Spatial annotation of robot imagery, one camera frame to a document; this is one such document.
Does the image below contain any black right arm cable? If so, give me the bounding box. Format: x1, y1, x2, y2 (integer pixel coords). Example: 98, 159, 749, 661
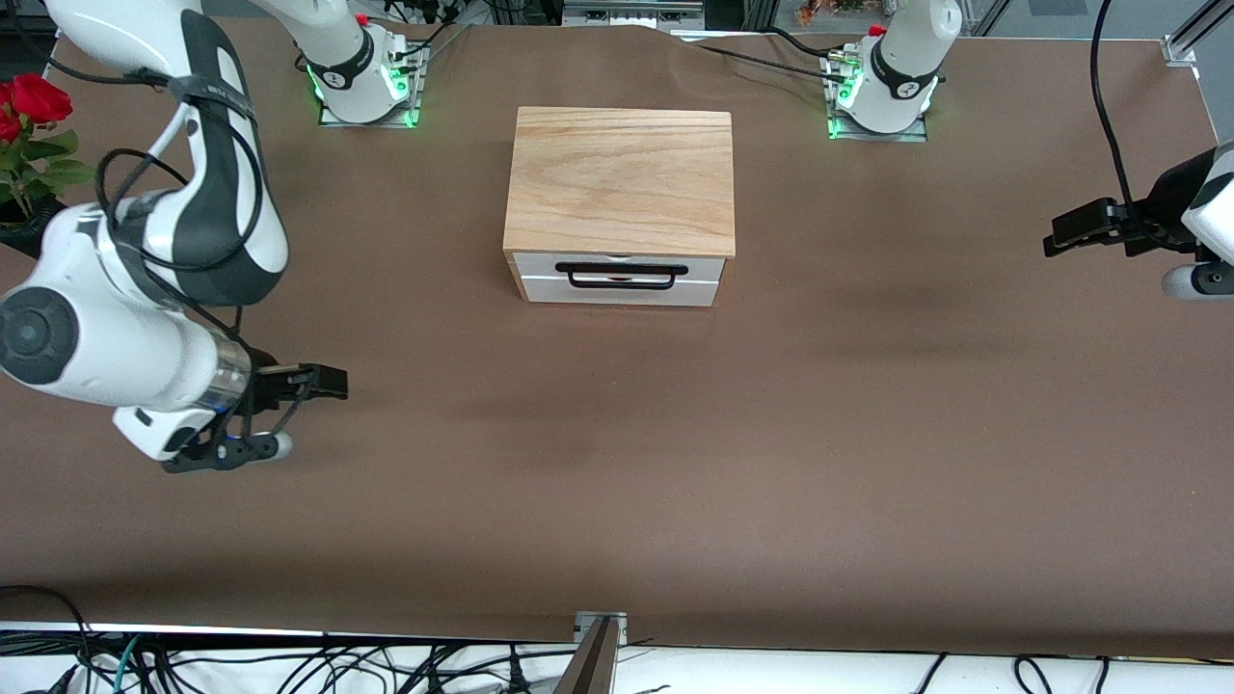
46, 56, 319, 446

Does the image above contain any black cable tangle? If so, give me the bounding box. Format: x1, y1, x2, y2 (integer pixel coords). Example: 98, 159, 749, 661
0, 627, 581, 694

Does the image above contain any short black base cable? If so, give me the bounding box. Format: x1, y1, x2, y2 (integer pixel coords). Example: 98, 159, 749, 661
766, 26, 842, 62

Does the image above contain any white-fronted drawer with black handle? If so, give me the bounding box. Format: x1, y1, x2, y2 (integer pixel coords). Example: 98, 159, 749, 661
512, 252, 727, 309

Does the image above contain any light wooden drawer cabinet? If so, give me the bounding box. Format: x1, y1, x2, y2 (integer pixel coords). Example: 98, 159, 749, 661
502, 106, 737, 292

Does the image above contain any red rose bouquet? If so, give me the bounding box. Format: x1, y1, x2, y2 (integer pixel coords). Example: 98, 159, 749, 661
0, 72, 99, 228

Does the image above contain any teal cable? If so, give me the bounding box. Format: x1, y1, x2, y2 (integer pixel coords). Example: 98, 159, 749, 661
112, 634, 144, 694

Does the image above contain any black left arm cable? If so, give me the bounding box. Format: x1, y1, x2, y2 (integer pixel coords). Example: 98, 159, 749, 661
1089, 0, 1139, 232

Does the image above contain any grey equipment box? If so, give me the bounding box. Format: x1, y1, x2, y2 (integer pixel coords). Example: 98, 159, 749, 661
562, 0, 707, 29

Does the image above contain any long black base cable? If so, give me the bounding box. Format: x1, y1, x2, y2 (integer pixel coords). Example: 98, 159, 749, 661
694, 42, 857, 85

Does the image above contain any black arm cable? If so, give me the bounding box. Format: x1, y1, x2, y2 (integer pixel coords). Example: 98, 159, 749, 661
1089, 0, 1139, 232
46, 56, 319, 446

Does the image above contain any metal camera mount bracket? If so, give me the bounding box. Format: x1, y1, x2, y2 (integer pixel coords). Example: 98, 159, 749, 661
553, 611, 629, 694

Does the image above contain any brown table cover sheet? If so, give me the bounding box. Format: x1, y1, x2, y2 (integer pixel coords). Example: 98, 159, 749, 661
0, 12, 1234, 659

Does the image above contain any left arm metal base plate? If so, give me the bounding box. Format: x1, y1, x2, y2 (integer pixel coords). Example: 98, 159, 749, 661
826, 52, 929, 145

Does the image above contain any black curled cable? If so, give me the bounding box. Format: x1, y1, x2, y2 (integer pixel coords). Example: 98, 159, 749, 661
1012, 654, 1063, 694

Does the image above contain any black looped cable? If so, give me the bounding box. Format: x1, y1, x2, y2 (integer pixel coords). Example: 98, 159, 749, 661
0, 584, 94, 694

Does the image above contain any black cable bundle at base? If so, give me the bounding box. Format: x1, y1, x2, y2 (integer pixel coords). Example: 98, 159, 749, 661
384, 0, 475, 65

